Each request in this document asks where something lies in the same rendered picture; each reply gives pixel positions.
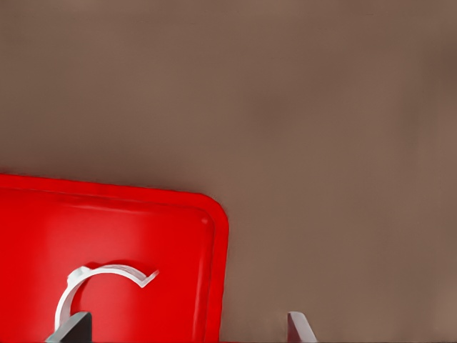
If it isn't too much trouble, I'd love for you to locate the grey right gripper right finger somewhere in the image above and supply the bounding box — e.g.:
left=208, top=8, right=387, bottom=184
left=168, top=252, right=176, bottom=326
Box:
left=287, top=311, right=318, bottom=343

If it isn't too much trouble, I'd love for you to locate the red plastic tray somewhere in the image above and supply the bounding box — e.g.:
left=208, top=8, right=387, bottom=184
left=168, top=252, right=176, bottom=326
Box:
left=0, top=173, right=229, bottom=343

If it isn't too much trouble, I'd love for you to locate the white drainage pipe clamp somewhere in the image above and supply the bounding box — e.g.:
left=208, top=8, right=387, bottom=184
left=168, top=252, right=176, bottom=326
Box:
left=54, top=263, right=160, bottom=332

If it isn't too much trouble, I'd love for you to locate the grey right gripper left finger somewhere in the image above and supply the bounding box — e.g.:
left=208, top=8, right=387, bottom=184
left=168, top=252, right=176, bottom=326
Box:
left=44, top=311, right=94, bottom=343

